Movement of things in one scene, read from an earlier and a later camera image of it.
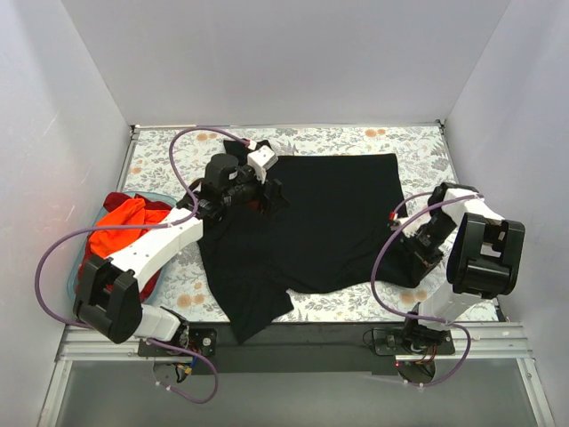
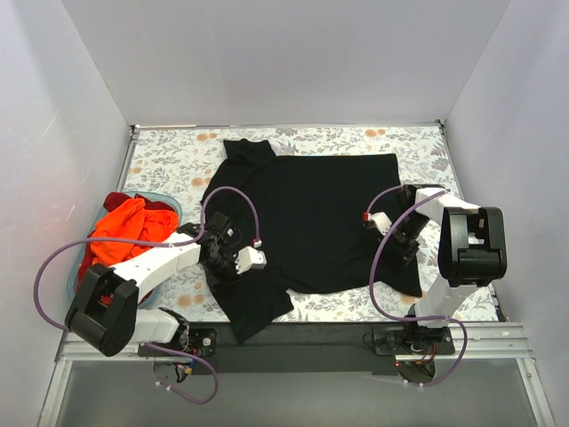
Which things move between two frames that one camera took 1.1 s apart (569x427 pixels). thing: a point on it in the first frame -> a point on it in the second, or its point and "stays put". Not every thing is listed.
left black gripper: x=268 y=194 -> x=223 y=265
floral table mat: x=165 y=165 stays put
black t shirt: x=333 y=233 stays put
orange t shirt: x=121 y=223 stays put
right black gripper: x=418 y=256 -> x=401 y=245
